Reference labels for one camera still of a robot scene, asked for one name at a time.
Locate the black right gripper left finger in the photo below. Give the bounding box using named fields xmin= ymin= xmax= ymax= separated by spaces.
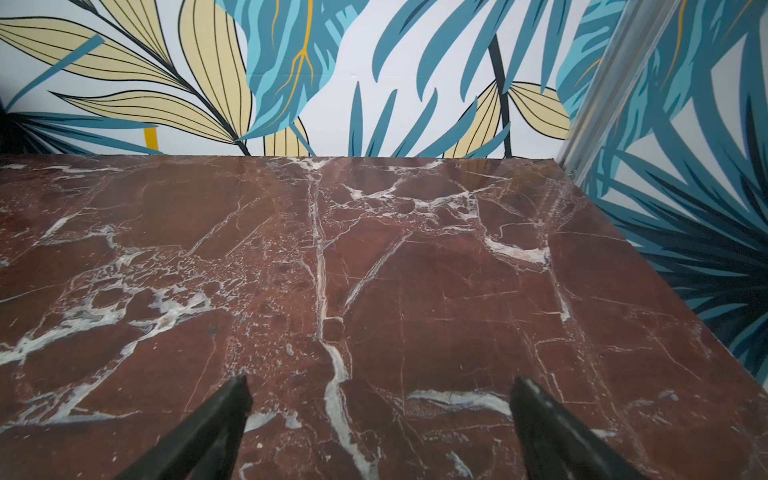
xmin=117 ymin=375 xmax=253 ymax=479

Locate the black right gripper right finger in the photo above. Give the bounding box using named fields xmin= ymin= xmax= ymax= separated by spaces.
xmin=509 ymin=376 xmax=645 ymax=479

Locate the aluminium corner post right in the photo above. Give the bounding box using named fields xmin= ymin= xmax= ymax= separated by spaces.
xmin=557 ymin=1 xmax=681 ymax=186

